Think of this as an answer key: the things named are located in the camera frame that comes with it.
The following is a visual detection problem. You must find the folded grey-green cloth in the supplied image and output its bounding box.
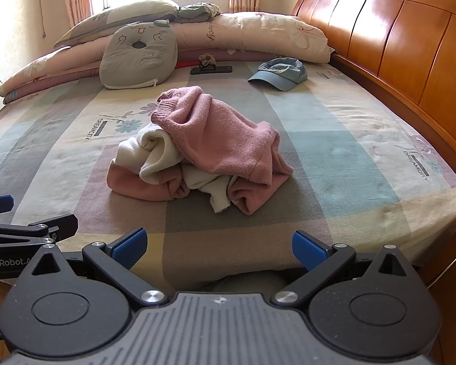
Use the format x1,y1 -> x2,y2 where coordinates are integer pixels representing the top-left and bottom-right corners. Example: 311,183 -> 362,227
176,2 -> 221,23

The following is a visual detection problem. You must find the pink and white sweater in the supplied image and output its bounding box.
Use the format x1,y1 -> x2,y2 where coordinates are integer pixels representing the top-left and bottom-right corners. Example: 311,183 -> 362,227
107,86 -> 293,215

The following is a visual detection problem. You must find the grey pillow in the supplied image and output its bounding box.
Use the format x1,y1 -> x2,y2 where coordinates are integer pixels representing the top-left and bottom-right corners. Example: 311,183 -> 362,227
54,0 -> 180,49

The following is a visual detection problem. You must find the wooden headboard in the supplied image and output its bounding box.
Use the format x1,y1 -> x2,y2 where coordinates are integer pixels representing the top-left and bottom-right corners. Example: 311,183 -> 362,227
293,0 -> 456,173

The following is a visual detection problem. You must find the pink floral folded quilt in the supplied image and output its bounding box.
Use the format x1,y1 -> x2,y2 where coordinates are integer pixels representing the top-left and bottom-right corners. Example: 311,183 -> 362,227
0,12 -> 332,103

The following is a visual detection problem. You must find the grey cat face cushion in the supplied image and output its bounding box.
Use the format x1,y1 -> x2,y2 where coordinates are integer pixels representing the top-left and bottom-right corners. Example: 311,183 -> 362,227
99,20 -> 178,90

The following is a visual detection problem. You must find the black phone with flower holder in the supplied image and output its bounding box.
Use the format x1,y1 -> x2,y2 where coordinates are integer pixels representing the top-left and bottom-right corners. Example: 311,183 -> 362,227
190,53 -> 232,75

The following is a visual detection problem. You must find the blue baseball cap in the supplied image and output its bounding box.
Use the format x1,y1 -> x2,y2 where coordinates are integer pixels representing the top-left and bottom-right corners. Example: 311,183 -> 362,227
248,57 -> 308,92

